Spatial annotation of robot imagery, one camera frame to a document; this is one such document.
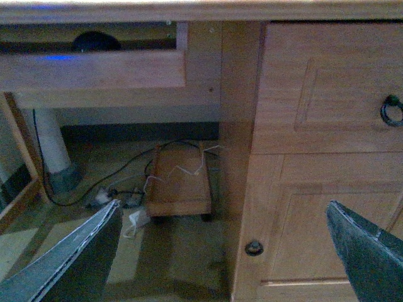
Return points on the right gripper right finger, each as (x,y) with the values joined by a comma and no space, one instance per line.
(371,256)

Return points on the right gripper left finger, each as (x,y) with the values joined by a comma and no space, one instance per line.
(76,268)

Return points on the wooden keyboard tray drawer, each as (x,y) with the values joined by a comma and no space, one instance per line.
(38,57)

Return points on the dark grey computer mouse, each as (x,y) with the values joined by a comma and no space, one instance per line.
(94,41)

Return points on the floor power socket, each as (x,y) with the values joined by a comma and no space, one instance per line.
(128,199)

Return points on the white pipe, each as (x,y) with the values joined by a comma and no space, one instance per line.
(50,138)

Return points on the black round door knob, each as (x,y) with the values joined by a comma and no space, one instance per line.
(254,248)

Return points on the wooden rolling footrest stand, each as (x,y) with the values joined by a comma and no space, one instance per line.
(178,183)

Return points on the wooden desk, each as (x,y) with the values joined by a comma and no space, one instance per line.
(276,199)

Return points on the wooden cabinet door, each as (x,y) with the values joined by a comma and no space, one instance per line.
(322,86)

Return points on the black ring door handle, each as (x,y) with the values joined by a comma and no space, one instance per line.
(391,111)

